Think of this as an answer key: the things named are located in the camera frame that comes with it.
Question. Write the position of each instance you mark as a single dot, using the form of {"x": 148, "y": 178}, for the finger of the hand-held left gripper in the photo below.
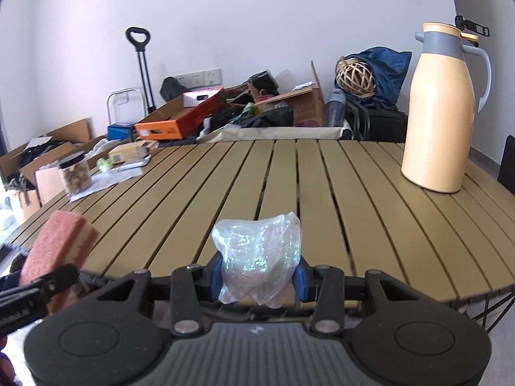
{"x": 52, "y": 285}

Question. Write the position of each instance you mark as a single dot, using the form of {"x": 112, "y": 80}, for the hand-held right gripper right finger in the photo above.
{"x": 301, "y": 283}

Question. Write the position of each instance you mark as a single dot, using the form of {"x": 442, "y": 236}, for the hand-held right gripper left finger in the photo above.
{"x": 215, "y": 277}

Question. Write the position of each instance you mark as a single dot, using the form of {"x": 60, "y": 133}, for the pink striped sponge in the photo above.
{"x": 56, "y": 241}

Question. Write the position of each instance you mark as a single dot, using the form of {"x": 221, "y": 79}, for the clear plastic bag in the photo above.
{"x": 257, "y": 257}

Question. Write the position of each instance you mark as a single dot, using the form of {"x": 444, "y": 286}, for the pale cardboard box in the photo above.
{"x": 24, "y": 205}

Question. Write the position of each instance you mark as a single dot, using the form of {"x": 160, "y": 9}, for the olive folding table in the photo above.
{"x": 362, "y": 209}

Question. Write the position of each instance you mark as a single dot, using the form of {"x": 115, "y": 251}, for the corrugated cardboard box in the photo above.
{"x": 51, "y": 185}

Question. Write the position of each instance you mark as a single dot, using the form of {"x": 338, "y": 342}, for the clear jar with nuts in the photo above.
{"x": 75, "y": 175}

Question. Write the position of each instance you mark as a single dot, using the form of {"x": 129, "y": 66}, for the clear plastic sheet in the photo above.
{"x": 108, "y": 181}

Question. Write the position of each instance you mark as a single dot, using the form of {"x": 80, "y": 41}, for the green wrapped item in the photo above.
{"x": 104, "y": 164}

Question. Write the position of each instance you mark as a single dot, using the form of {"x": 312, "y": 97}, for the large open cardboard box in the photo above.
{"x": 36, "y": 148}

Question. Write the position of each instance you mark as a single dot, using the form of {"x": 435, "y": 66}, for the silver foil packet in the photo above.
{"x": 134, "y": 163}

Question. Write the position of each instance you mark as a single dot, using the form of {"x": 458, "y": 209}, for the pale yellow snack box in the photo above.
{"x": 128, "y": 154}

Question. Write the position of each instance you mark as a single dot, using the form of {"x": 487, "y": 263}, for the orange cardboard box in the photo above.
{"x": 177, "y": 126}

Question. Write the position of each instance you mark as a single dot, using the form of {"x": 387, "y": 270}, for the green patterned bag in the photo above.
{"x": 247, "y": 114}

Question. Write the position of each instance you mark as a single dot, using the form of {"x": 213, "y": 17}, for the black bag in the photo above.
{"x": 269, "y": 118}

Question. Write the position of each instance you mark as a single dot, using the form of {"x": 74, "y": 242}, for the blue box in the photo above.
{"x": 120, "y": 132}

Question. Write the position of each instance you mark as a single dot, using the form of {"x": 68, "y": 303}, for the open brown cardboard box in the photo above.
{"x": 301, "y": 108}

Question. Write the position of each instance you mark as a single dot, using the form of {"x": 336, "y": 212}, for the grey blue water bottle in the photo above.
{"x": 335, "y": 108}

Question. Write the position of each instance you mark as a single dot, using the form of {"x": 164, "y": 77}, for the black suitcase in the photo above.
{"x": 378, "y": 122}

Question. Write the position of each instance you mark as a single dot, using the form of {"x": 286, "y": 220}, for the black pouch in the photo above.
{"x": 175, "y": 89}

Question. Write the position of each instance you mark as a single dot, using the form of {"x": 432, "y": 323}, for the black case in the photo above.
{"x": 264, "y": 80}

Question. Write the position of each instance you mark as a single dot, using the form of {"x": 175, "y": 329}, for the cream thermos jug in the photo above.
{"x": 438, "y": 120}

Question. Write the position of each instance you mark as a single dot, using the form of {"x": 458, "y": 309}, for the woven rattan ball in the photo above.
{"x": 356, "y": 77}

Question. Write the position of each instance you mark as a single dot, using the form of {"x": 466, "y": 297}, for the dark blue bag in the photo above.
{"x": 390, "y": 72}

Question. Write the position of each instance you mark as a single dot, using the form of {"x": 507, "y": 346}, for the black folding chair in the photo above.
{"x": 507, "y": 165}

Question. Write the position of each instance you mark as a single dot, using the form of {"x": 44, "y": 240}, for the black tripod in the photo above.
{"x": 472, "y": 28}

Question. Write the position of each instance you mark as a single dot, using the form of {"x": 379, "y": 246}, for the grey metal tube frame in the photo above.
{"x": 141, "y": 104}

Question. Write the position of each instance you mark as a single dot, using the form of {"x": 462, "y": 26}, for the row of white wall sockets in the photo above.
{"x": 199, "y": 78}

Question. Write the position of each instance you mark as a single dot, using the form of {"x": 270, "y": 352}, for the white wall socket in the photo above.
{"x": 123, "y": 98}

